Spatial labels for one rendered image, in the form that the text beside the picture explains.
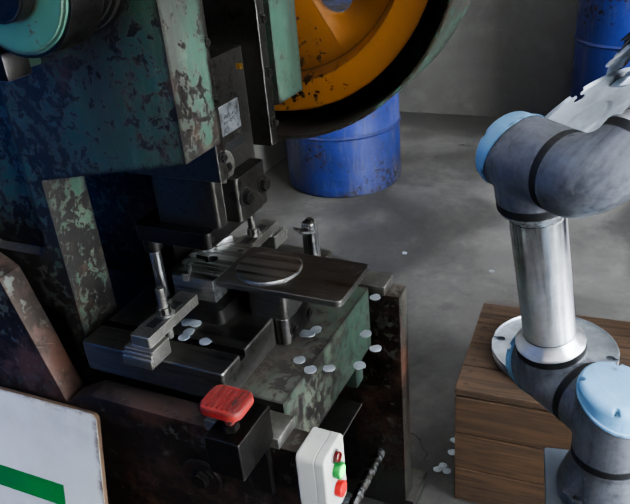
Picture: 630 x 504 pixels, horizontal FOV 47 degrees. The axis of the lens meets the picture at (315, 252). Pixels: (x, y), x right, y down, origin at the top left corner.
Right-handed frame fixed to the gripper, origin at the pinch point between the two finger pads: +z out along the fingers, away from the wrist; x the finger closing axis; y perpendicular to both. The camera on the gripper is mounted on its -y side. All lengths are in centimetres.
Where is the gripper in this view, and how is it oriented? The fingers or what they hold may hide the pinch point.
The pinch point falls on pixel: (615, 78)
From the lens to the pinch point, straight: 146.0
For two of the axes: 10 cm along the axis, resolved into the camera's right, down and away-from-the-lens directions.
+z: -4.1, 4.1, 8.1
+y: -7.4, 3.7, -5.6
